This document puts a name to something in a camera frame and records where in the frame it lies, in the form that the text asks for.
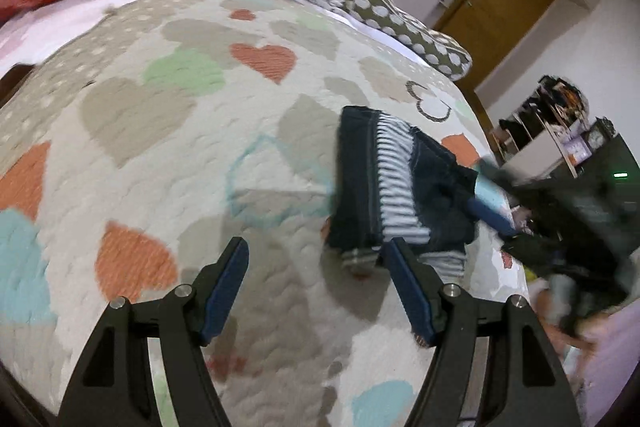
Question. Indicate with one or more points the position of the cluttered shoe rack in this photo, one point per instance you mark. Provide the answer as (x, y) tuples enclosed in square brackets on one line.
[(540, 112)]

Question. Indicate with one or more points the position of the dark mantel clock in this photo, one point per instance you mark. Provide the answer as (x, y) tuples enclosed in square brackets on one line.
[(599, 137)]

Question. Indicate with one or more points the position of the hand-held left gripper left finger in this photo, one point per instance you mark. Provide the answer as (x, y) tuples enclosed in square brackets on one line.
[(225, 292)]

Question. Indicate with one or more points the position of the wooden door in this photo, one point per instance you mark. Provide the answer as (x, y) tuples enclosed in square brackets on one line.
[(500, 7)]

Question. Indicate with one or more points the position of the heart patterned quilt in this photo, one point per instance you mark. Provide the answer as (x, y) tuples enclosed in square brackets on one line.
[(200, 157)]

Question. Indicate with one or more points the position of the black television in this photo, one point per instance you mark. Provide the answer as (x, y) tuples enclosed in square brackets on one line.
[(612, 157)]

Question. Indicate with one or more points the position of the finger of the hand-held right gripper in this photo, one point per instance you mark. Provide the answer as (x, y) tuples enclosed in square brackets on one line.
[(492, 217)]

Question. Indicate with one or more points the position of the white television cabinet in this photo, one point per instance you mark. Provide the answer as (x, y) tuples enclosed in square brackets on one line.
[(535, 153)]

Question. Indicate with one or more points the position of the olive polka dot bolster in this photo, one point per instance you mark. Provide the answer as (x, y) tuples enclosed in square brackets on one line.
[(410, 32)]

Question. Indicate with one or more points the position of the navy pants with striped trim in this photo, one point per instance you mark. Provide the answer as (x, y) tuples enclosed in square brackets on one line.
[(360, 177)]

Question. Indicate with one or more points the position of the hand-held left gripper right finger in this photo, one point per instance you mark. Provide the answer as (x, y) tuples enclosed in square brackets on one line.
[(407, 282)]

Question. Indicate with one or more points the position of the person's purple clothing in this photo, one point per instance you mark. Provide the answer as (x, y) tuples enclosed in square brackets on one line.
[(615, 372)]

